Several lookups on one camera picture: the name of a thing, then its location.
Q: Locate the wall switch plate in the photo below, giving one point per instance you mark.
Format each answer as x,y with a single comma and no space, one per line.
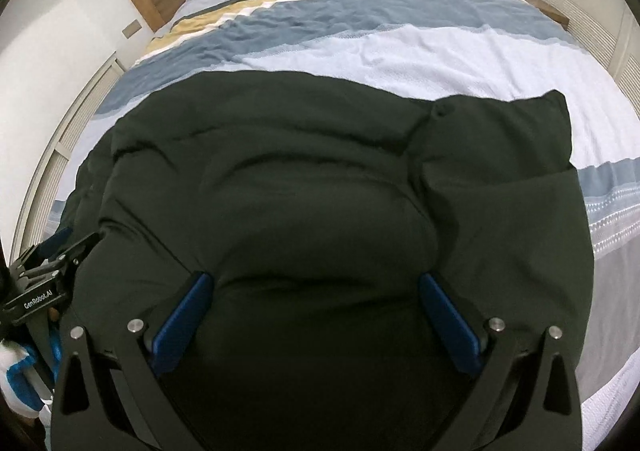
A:
131,27

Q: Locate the dark green puffer jacket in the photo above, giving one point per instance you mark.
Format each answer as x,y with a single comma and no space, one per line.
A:
325,206

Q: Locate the white slatted cabinet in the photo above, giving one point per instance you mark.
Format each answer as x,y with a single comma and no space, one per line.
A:
65,146

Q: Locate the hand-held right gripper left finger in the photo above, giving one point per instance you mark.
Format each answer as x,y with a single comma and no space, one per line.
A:
180,321

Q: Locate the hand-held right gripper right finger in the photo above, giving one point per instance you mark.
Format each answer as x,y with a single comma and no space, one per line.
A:
450,326

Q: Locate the white blue fabric item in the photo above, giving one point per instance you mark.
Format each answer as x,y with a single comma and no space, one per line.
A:
22,376

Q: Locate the bed with striped duvet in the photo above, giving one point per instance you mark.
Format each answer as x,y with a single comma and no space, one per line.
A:
400,56

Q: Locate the white wardrobe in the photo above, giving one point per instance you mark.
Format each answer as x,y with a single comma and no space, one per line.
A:
622,41

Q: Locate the wooden nightstand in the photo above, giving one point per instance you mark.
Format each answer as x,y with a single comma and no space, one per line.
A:
550,11

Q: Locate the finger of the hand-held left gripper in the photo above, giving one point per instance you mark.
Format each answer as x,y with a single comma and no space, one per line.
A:
55,243
80,248

